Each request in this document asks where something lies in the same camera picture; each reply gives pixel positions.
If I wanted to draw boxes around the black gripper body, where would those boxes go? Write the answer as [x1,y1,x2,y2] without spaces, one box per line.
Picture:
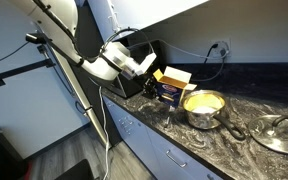
[143,78,157,99]

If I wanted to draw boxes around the blue pasta box flaps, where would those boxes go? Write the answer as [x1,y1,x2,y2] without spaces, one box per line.
[153,66,197,108]

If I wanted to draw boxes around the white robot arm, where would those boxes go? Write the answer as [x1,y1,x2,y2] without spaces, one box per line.
[8,0,157,86]

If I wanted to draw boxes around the stainless steel microwave oven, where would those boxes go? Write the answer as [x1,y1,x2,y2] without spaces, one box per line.
[108,40,165,98]

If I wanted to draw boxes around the silver tripod pole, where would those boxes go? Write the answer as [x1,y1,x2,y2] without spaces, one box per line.
[33,23,112,148]

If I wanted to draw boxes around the grey lower cabinet drawers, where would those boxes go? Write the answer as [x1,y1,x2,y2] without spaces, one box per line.
[104,97,222,180]

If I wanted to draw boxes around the white upper cabinet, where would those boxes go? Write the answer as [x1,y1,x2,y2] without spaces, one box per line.
[87,0,208,40]

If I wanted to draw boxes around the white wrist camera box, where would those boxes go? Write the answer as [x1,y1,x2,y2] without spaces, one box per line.
[125,53,157,77]

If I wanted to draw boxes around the white hanging cable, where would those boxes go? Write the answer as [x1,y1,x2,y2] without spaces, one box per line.
[98,85,112,180]

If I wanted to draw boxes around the steel saucepan black handle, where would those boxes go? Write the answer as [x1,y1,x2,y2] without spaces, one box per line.
[181,90,246,141]

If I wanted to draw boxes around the white wall power outlet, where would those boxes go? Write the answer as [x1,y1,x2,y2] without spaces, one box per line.
[211,38,231,59]

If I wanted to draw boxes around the black power cable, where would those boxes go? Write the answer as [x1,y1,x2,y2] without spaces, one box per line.
[190,43,228,83]

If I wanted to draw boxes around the black camera on stand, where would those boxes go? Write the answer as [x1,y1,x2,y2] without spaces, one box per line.
[25,33,49,44]

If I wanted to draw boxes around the glass pot lid black handle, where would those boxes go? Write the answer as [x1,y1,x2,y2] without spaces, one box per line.
[248,115,288,154]

